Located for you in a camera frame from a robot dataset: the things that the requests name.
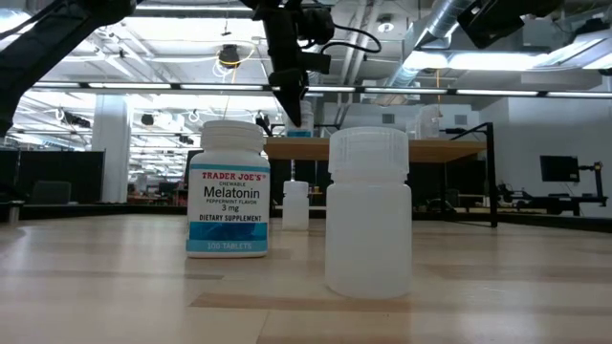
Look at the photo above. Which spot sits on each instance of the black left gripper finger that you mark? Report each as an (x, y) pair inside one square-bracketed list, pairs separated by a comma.
[(291, 102)]

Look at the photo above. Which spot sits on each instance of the translucent plastic medicine bottle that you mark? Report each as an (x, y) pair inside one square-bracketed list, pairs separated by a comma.
[(411, 130), (295, 205), (368, 224), (429, 122)]

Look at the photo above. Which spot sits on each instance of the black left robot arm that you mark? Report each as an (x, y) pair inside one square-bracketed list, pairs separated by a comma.
[(48, 43)]

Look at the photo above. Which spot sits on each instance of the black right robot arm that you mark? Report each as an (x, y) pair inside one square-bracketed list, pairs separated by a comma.
[(507, 16)]

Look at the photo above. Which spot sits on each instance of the black monitor on arm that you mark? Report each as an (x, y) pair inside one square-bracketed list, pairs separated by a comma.
[(559, 168)]

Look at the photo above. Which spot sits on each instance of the wooden shelf with black legs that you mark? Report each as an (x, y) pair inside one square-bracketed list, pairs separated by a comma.
[(430, 150)]

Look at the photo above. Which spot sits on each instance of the white pillar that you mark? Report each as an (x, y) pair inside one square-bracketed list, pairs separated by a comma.
[(112, 153)]

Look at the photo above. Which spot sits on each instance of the bright ceiling light panel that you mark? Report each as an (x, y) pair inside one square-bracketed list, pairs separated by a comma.
[(478, 61)]

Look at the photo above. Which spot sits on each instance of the black partition panel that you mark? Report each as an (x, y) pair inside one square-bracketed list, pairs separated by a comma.
[(57, 174)]

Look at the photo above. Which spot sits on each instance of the grey office chair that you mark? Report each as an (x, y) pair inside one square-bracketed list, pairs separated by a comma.
[(50, 192)]

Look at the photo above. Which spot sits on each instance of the black equipment bench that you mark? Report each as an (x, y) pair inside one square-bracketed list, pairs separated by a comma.
[(550, 200)]

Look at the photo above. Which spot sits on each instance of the black ceiling camera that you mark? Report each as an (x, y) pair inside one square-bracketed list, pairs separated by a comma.
[(229, 55)]

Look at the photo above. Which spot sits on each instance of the slanted silver ventilation duct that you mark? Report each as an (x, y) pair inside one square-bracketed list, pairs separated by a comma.
[(437, 24)]

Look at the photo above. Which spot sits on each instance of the black metal table frame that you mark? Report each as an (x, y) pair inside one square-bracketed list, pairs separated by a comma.
[(95, 210)]

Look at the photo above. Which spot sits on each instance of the grey metal post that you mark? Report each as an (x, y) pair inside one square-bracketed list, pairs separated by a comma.
[(14, 212)]

